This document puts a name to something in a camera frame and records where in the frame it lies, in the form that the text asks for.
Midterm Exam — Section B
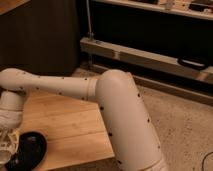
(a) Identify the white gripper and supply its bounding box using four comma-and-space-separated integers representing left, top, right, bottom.
0, 111, 22, 165

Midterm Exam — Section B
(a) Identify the white plastic bottle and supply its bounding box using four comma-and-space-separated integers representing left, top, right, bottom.
0, 129, 20, 157

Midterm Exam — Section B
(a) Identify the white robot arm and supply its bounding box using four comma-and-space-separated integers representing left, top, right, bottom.
0, 68, 169, 171

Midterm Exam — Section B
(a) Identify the black ceramic bowl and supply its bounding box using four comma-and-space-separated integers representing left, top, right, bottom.
5, 131, 47, 171

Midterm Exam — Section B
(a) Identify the light wooden table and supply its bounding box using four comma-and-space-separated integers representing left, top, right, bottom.
21, 91, 114, 171

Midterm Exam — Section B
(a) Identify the metal pole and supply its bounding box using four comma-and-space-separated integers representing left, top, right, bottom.
86, 0, 94, 40

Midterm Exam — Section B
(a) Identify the long wooden beam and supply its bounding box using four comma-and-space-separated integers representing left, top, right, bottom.
80, 37, 213, 84

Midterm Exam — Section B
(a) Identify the black flat object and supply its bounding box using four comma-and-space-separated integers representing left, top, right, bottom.
177, 59, 210, 71

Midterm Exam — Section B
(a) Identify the wooden shelf with items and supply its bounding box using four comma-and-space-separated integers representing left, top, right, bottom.
94, 0, 213, 21

